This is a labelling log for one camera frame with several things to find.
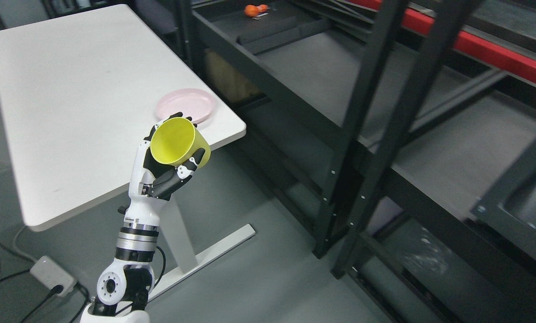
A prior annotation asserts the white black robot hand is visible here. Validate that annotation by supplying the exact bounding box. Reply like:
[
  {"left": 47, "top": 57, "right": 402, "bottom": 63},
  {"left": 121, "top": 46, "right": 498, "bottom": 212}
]
[{"left": 118, "top": 112, "right": 204, "bottom": 227}]

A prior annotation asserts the orange toy on shelf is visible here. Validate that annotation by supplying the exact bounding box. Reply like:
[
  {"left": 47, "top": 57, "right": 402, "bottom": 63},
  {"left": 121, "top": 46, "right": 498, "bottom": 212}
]
[{"left": 244, "top": 4, "right": 269, "bottom": 18}]

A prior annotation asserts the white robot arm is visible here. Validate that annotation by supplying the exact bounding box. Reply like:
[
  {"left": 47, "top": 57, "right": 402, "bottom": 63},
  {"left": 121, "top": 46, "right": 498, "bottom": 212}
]
[{"left": 80, "top": 223, "right": 159, "bottom": 323}]

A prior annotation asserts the black metal shelf rack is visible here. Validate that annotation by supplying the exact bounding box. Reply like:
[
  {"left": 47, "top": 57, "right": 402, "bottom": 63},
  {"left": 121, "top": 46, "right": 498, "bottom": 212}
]
[{"left": 182, "top": 0, "right": 536, "bottom": 323}]

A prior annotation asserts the white power strip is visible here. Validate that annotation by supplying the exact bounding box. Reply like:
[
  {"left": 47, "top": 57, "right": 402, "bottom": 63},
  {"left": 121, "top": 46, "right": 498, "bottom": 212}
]
[{"left": 30, "top": 256, "right": 77, "bottom": 297}]

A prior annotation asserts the white table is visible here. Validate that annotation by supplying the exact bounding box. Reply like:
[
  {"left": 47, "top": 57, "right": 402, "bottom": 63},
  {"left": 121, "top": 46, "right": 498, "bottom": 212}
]
[{"left": 0, "top": 4, "right": 247, "bottom": 232}]

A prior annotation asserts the pink plastic plate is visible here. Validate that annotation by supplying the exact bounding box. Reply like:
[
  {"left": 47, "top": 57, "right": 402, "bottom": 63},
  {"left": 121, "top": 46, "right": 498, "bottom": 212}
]
[{"left": 154, "top": 88, "right": 217, "bottom": 123}]

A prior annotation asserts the yellow plastic cup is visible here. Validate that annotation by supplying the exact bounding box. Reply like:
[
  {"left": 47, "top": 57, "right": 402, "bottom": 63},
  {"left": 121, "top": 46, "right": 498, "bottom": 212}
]
[{"left": 150, "top": 117, "right": 212, "bottom": 167}]

